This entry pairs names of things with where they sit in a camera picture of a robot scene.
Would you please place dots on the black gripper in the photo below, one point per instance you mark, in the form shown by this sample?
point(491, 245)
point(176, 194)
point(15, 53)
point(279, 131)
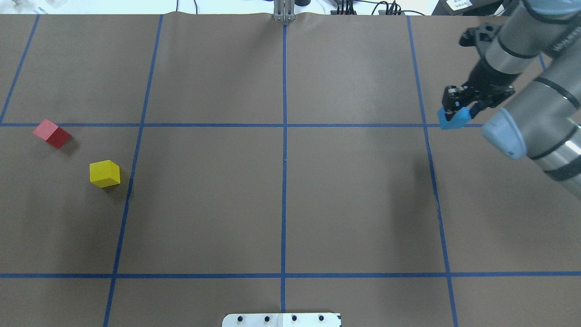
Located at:
point(489, 78)

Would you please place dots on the blue block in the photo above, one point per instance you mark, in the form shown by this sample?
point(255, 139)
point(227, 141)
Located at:
point(458, 121)

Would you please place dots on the yellow block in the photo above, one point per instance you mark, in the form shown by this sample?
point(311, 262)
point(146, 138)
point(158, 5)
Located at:
point(104, 174)

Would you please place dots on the red block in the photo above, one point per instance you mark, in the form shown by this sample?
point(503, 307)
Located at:
point(51, 133)

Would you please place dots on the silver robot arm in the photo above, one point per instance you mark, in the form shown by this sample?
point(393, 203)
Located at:
point(529, 69)

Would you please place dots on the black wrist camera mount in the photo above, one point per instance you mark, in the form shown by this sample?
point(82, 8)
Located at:
point(479, 37)

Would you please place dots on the aluminium frame post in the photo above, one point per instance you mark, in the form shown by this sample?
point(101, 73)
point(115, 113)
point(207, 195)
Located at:
point(284, 10)

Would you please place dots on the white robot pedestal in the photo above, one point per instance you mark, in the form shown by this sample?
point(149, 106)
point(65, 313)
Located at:
point(304, 319)

